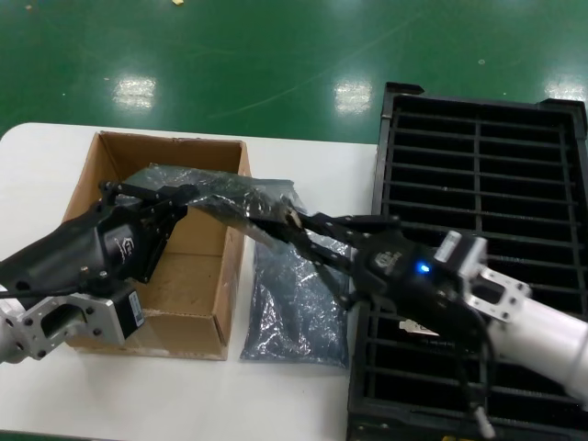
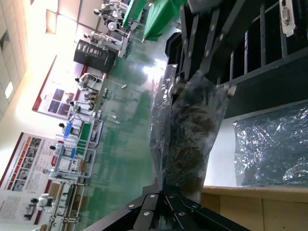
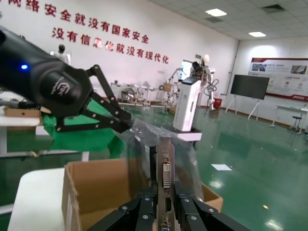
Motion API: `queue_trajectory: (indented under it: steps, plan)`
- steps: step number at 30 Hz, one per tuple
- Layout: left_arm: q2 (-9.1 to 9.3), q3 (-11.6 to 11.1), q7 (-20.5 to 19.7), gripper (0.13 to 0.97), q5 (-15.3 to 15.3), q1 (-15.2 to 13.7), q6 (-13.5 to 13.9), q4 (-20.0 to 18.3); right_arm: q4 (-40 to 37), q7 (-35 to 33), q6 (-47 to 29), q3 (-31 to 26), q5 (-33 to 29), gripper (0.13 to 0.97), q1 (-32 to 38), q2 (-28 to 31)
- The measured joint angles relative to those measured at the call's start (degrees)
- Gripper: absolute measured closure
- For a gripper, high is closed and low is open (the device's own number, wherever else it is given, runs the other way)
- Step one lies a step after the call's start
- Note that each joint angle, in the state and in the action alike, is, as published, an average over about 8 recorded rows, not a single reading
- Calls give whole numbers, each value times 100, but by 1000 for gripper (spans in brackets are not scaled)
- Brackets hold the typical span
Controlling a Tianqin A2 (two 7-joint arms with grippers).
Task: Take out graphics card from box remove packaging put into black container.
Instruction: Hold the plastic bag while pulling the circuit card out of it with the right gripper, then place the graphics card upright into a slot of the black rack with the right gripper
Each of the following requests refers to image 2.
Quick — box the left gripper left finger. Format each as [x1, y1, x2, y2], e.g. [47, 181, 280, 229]
[85, 185, 162, 231]

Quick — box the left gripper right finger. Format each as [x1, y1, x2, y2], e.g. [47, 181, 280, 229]
[163, 189, 248, 231]

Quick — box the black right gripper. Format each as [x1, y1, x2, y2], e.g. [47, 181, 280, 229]
[179, 0, 243, 86]

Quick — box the grey antistatic bag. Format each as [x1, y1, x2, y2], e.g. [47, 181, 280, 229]
[149, 64, 229, 193]
[232, 102, 308, 187]

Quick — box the open brown cardboard box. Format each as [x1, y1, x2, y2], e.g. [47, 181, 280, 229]
[199, 184, 308, 231]

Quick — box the black slotted plastic container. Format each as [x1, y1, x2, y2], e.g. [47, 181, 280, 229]
[165, 0, 308, 120]

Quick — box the green table cover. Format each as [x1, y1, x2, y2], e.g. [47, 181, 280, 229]
[121, 0, 148, 29]
[142, 0, 191, 42]

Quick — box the white robot workstation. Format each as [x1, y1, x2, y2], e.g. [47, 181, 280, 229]
[93, 0, 128, 33]
[83, 31, 130, 58]

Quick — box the black cabinet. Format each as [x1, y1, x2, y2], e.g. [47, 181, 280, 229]
[73, 39, 116, 74]

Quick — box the info board with photo row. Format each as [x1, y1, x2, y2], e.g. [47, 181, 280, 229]
[0, 131, 57, 193]

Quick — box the info board with grey diagrams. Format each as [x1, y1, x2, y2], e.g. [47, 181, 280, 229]
[0, 191, 49, 226]

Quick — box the info board with dark photos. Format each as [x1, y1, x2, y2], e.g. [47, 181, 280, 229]
[32, 54, 84, 119]

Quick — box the square ceiling light panel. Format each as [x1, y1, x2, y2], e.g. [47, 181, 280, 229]
[4, 81, 14, 99]

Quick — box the white tube frame workbench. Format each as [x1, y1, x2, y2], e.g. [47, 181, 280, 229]
[49, 179, 90, 207]
[38, 204, 84, 231]

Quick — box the white frame shelf blue tray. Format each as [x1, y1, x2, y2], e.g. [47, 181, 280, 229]
[49, 143, 97, 179]

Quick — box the white frame shelf green panel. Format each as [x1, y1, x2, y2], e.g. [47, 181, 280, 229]
[63, 113, 104, 149]

